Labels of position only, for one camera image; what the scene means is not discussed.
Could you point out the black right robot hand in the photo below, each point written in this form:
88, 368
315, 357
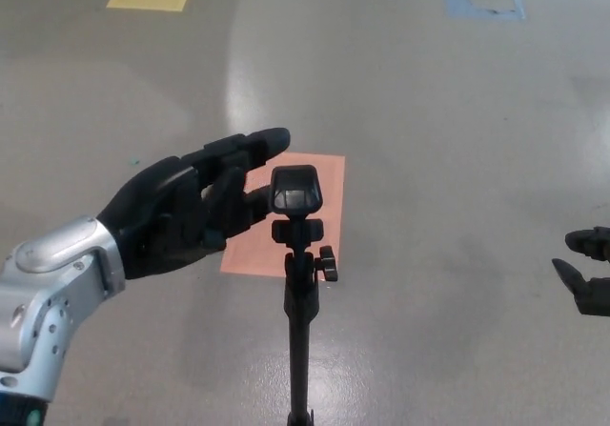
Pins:
595, 295

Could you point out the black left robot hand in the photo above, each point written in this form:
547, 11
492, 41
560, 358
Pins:
157, 207

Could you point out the black phone stand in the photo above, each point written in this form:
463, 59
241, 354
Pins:
299, 311

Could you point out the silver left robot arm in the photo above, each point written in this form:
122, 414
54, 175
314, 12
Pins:
43, 292

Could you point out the orange rectangular floor marking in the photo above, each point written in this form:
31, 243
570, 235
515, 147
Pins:
329, 207

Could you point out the small green scrap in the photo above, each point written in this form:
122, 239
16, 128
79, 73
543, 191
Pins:
135, 161

